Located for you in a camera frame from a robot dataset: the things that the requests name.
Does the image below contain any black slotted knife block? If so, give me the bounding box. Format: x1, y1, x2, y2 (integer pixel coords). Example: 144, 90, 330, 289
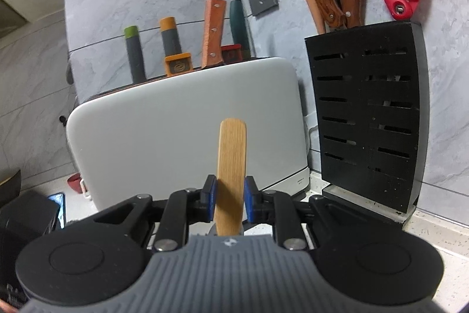
304, 21, 429, 224

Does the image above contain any dark green knife handle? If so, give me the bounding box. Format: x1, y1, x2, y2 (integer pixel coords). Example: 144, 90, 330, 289
230, 0, 252, 60

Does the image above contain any white knife steriliser appliance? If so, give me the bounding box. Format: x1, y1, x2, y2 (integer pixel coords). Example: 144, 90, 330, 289
65, 57, 311, 212

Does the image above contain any orange-tabbed cutting board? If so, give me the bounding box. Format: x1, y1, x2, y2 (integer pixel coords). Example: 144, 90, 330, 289
164, 53, 193, 77

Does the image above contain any bamboo spatula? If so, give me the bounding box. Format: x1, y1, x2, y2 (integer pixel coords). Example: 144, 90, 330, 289
214, 118, 247, 237

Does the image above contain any wooden-handled cleaver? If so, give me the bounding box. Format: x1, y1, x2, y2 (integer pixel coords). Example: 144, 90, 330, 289
201, 0, 227, 70

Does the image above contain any red-tabbed cutting board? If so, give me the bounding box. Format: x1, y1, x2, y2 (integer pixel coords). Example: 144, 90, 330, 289
221, 44, 243, 65

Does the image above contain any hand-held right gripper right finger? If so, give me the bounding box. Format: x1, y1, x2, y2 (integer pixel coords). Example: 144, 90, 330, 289
245, 175, 364, 251

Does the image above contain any orange-capped grey knife handle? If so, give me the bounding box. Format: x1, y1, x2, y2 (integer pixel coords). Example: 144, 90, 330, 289
159, 17, 183, 59

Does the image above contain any red bowl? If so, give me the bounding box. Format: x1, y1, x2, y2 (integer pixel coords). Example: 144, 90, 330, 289
67, 173, 83, 193

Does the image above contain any smartphone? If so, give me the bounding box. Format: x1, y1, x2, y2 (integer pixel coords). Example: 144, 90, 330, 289
47, 192, 67, 227

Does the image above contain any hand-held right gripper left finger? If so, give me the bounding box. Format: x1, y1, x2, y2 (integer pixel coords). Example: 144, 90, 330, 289
93, 174, 220, 251

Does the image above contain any black wok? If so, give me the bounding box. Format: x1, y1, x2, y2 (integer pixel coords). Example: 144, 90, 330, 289
0, 169, 22, 205

